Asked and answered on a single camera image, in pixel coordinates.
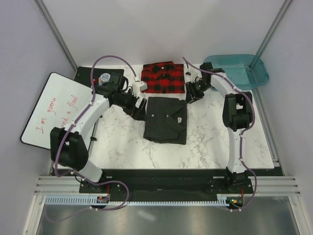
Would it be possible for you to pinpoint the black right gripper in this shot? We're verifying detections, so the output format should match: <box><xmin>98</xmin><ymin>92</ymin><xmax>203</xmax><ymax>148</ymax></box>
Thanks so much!
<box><xmin>185</xmin><ymin>80</ymin><xmax>212</xmax><ymax>105</ymax></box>

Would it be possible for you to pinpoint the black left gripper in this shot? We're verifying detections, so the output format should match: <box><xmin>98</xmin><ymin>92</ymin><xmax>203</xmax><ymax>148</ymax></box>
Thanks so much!
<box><xmin>113</xmin><ymin>89</ymin><xmax>147</xmax><ymax>121</ymax></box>

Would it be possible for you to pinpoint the dark grey pinstripe shirt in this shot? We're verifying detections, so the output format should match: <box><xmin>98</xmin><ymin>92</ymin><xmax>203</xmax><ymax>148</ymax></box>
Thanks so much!
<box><xmin>143</xmin><ymin>97</ymin><xmax>188</xmax><ymax>145</ymax></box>

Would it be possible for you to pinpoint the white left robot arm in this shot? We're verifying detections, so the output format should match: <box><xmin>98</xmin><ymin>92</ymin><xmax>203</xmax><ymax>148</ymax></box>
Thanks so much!
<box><xmin>50</xmin><ymin>73</ymin><xmax>147</xmax><ymax>192</ymax></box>

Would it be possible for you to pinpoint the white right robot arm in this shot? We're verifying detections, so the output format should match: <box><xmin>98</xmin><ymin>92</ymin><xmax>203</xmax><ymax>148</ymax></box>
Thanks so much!
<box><xmin>185</xmin><ymin>62</ymin><xmax>255</xmax><ymax>174</ymax></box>

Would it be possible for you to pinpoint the red black plaid shirt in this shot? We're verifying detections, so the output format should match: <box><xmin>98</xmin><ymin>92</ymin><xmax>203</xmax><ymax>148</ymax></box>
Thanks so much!
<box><xmin>141</xmin><ymin>61</ymin><xmax>185</xmax><ymax>94</ymax></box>

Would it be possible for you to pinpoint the small blue white jar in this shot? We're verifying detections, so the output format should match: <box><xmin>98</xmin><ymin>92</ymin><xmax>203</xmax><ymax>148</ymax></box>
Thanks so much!
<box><xmin>100</xmin><ymin>73</ymin><xmax>111</xmax><ymax>83</ymax></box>

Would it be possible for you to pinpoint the black mat green edge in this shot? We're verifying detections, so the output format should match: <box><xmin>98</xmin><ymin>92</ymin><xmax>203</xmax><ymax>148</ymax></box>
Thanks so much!
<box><xmin>74</xmin><ymin>67</ymin><xmax>124</xmax><ymax>87</ymax></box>

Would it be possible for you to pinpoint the teal transparent plastic bin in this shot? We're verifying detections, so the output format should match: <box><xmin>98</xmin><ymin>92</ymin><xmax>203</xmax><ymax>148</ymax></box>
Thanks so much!
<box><xmin>204</xmin><ymin>54</ymin><xmax>269</xmax><ymax>91</ymax></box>

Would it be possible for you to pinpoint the white whiteboard with red writing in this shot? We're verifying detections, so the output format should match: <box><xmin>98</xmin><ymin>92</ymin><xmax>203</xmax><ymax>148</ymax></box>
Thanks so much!
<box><xmin>20</xmin><ymin>72</ymin><xmax>92</xmax><ymax>149</ymax></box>

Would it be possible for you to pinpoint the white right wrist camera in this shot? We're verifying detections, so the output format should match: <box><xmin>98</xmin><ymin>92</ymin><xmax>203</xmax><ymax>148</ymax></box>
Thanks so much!
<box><xmin>185</xmin><ymin>71</ymin><xmax>198</xmax><ymax>82</ymax></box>

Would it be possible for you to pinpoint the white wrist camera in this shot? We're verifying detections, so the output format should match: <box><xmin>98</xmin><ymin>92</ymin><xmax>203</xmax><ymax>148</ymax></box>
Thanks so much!
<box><xmin>132</xmin><ymin>81</ymin><xmax>148</xmax><ymax>97</ymax></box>
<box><xmin>185</xmin><ymin>71</ymin><xmax>198</xmax><ymax>82</ymax></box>

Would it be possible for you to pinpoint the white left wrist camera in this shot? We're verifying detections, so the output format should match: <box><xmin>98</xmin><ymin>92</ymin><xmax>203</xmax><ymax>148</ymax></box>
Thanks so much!
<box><xmin>132</xmin><ymin>81</ymin><xmax>148</xmax><ymax>97</ymax></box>

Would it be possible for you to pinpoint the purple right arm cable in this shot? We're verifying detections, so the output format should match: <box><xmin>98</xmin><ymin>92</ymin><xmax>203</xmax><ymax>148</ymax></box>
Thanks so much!
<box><xmin>181</xmin><ymin>56</ymin><xmax>257</xmax><ymax>212</ymax></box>

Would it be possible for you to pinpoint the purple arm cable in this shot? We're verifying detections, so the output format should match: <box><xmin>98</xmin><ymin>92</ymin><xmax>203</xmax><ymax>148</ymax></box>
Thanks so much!
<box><xmin>181</xmin><ymin>56</ymin><xmax>257</xmax><ymax>212</ymax></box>
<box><xmin>53</xmin><ymin>55</ymin><xmax>138</xmax><ymax>211</ymax></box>

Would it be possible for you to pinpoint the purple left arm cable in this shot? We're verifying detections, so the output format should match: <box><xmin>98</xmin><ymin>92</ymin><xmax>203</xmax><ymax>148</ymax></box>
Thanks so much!
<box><xmin>53</xmin><ymin>55</ymin><xmax>138</xmax><ymax>211</ymax></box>

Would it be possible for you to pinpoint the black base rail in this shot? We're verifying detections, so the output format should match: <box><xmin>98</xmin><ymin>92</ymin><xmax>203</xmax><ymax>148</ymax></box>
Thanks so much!
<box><xmin>79</xmin><ymin>169</ymin><xmax>253</xmax><ymax>200</ymax></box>

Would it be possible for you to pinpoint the aluminium frame post right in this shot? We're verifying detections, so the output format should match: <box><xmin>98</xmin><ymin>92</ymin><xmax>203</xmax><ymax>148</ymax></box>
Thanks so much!
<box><xmin>255</xmin><ymin>0</ymin><xmax>294</xmax><ymax>57</ymax></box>

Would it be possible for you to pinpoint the aluminium frame post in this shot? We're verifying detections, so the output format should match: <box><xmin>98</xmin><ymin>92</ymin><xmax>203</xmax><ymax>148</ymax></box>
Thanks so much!
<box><xmin>34</xmin><ymin>0</ymin><xmax>78</xmax><ymax>71</ymax></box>
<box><xmin>255</xmin><ymin>0</ymin><xmax>294</xmax><ymax>57</ymax></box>

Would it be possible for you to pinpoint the light blue cable duct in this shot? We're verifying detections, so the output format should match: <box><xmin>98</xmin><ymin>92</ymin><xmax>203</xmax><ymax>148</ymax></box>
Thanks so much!
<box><xmin>45</xmin><ymin>195</ymin><xmax>245</xmax><ymax>206</ymax></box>

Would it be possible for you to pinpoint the aluminium frame post left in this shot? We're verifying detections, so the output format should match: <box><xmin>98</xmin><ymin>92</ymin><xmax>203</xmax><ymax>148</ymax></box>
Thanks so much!
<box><xmin>34</xmin><ymin>0</ymin><xmax>78</xmax><ymax>71</ymax></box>

